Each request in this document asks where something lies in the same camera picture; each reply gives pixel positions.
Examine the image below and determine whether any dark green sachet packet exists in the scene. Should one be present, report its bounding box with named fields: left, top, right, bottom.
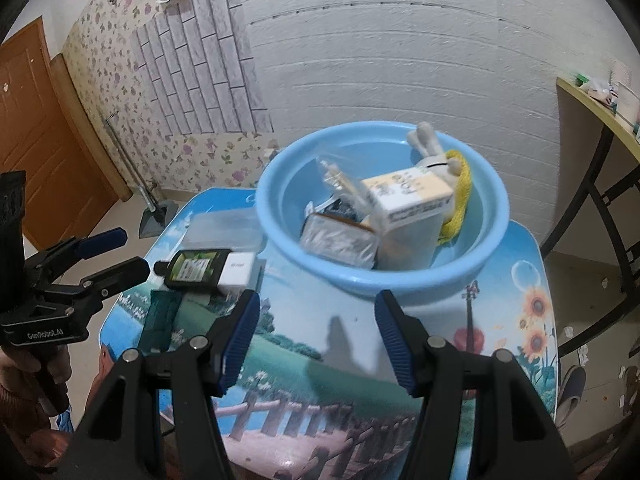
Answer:
left=138, top=289, right=183, bottom=354

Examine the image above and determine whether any person left hand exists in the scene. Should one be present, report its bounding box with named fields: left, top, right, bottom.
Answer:
left=1, top=346, right=72, bottom=417

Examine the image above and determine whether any brown wooden door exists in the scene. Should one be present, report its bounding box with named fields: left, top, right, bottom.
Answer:
left=1, top=18, right=117, bottom=250

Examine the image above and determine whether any black green-label bottle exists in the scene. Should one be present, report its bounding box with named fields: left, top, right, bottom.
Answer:
left=153, top=248, right=232, bottom=292

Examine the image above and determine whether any white small box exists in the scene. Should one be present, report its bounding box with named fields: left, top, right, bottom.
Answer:
left=217, top=252, right=262, bottom=295

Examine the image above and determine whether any clear plastic lidded box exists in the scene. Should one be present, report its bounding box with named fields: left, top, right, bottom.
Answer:
left=181, top=207, right=266, bottom=254

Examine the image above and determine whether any blue plastic basin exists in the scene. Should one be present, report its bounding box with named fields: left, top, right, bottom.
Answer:
left=256, top=122, right=510, bottom=304

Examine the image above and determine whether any cream carton box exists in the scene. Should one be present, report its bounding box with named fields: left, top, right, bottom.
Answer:
left=361, top=167, right=454, bottom=271

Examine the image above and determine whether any silver foil packet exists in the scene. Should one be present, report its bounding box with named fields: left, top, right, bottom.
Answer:
left=299, top=212, right=380, bottom=270

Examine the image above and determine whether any white rabbit plush toy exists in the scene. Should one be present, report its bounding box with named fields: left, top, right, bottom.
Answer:
left=407, top=122, right=473, bottom=245

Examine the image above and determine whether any yellow side table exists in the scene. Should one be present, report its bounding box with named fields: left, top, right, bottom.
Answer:
left=540, top=77, right=639, bottom=358

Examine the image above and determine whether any green dustpan with handle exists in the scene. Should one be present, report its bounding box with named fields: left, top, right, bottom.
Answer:
left=102, top=114, right=178, bottom=238

